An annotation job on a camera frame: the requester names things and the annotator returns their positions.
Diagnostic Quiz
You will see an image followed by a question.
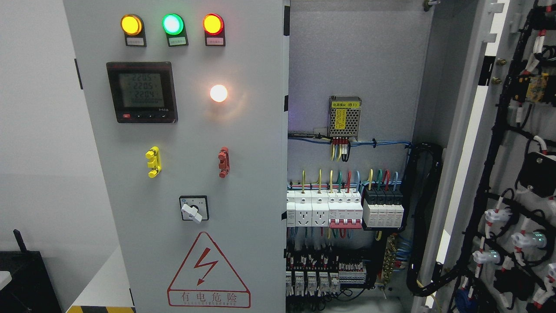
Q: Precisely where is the green indicator lamp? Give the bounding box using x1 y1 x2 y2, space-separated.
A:
162 13 184 36

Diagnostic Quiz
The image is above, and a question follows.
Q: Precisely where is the red indicator lamp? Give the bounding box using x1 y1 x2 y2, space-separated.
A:
202 13 224 36

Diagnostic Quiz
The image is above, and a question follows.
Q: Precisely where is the yellow indicator lamp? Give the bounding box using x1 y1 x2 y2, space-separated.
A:
120 14 143 36

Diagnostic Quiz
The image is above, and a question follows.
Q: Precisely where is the white glowing indicator lamp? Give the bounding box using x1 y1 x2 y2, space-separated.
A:
210 84 228 103

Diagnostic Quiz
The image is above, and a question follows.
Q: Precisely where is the black box on left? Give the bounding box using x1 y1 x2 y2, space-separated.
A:
0 229 62 313

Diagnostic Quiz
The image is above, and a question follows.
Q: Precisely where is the black digital power meter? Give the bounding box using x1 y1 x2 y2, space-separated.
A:
106 61 178 123

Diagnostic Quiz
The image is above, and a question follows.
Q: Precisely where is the white rotary selector switch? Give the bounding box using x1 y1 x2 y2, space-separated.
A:
179 195 210 224

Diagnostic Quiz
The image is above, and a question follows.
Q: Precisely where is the black surge protector module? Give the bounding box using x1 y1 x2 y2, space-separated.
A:
363 188 407 233

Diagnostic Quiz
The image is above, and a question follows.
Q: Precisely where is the red terminal clip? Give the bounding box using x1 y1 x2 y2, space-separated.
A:
217 147 230 178

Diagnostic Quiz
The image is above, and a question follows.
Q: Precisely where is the white socket breaker row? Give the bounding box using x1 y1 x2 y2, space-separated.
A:
286 190 363 229

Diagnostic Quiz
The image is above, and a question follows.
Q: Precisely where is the red electric hazard sticker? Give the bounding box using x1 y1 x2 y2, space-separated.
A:
167 232 252 308

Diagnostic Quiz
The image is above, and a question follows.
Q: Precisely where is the perforated metal power supply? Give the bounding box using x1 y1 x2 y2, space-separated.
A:
328 95 362 139

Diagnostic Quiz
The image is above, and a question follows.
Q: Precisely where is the yellow terminal clip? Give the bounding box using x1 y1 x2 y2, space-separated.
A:
145 146 162 178

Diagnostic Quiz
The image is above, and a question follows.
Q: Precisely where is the black cable conduit right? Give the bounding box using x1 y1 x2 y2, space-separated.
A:
402 142 461 298

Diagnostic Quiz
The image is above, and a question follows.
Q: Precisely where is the grey cabinet door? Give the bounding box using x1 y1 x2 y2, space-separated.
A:
407 0 555 313
63 0 288 313

